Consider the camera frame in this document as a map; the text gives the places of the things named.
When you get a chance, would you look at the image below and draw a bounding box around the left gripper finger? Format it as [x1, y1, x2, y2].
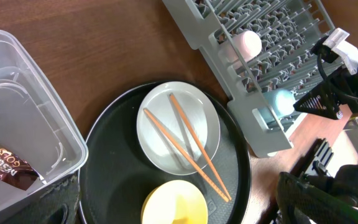
[276, 172, 358, 224]

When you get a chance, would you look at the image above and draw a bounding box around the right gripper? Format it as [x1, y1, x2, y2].
[293, 35, 358, 121]

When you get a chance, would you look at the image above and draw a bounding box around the blue cup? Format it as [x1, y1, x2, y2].
[263, 89, 296, 119]

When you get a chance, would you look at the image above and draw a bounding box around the wooden chopstick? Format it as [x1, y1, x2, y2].
[144, 109, 232, 202]
[170, 93, 232, 200]

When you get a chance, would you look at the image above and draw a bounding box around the pink cup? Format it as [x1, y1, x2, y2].
[219, 30, 262, 63]

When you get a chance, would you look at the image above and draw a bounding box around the grey plate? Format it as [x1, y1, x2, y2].
[136, 82, 221, 175]

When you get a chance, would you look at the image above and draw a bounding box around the yellow bowl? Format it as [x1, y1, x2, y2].
[140, 180, 208, 224]

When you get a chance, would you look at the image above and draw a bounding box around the brown gold snack wrapper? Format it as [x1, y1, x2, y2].
[0, 144, 40, 190]

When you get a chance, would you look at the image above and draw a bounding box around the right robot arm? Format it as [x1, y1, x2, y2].
[293, 36, 358, 120]

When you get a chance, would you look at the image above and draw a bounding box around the grey dishwasher rack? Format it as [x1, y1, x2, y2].
[163, 0, 335, 158]

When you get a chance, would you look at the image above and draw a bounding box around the round black tray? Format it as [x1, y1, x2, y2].
[79, 82, 251, 223]

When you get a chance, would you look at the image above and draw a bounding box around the clear plastic bin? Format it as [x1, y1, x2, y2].
[0, 30, 88, 222]

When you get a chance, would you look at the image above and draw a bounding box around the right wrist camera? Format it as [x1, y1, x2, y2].
[311, 28, 358, 75]

